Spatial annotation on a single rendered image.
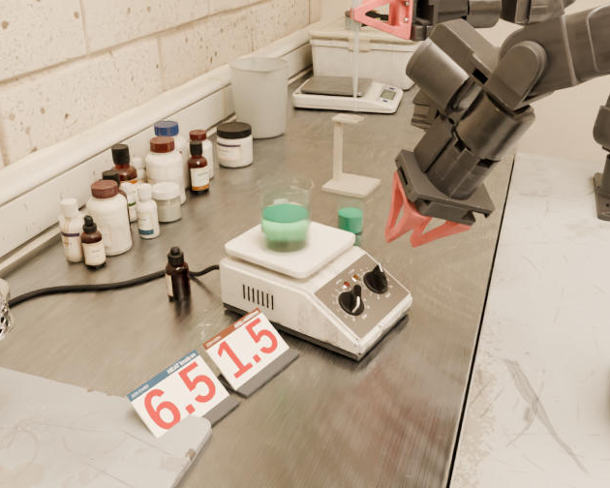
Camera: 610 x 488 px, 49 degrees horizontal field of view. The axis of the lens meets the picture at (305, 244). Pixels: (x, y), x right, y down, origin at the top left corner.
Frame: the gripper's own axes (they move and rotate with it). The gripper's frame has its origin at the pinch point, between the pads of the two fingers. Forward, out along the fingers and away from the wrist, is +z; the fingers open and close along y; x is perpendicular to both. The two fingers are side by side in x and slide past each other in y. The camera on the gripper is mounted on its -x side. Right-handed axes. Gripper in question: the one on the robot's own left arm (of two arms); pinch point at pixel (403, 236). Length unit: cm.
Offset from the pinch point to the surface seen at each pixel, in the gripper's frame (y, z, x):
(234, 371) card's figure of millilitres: 16.5, 12.9, 11.3
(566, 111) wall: -110, 31, -101
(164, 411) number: 24.1, 12.9, 16.3
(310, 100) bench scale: -22, 40, -83
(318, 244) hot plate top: 6.6, 7.3, -3.5
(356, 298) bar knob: 4.4, 5.4, 5.5
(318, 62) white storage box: -31, 43, -108
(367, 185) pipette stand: -16.1, 21.7, -33.9
